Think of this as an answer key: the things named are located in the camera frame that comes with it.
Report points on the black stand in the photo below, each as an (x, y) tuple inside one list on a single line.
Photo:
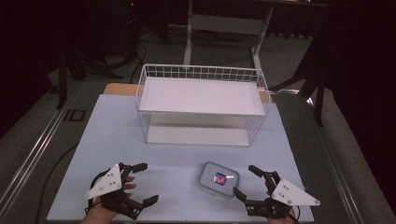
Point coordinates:
[(314, 77), (67, 68)]

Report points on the person's right hand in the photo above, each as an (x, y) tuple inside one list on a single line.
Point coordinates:
[(280, 221)]

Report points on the clear plastic food container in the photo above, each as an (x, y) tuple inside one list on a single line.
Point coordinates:
[(219, 179)]

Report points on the aluminium floor rail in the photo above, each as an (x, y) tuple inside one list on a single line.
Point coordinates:
[(34, 149), (336, 161)]

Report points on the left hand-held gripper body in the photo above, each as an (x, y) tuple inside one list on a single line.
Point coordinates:
[(107, 183)]

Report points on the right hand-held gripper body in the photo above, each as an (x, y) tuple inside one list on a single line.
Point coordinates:
[(292, 194)]

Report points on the white metal desk frame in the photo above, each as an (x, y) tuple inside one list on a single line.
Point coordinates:
[(230, 25)]

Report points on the person's left hand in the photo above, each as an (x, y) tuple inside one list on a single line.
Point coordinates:
[(99, 215)]

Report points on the pale blue table mat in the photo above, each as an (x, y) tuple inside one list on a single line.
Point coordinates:
[(174, 155)]

